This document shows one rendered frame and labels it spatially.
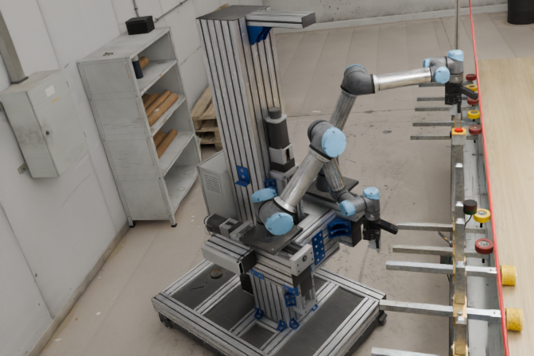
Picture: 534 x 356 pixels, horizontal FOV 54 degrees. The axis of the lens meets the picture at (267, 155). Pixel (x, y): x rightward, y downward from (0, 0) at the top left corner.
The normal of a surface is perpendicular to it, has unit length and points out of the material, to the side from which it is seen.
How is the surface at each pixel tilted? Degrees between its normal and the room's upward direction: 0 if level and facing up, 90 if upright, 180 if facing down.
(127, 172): 90
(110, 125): 90
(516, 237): 0
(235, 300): 0
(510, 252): 0
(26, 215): 90
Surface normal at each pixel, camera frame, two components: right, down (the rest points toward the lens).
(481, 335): -0.15, -0.88
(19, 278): 0.97, -0.04
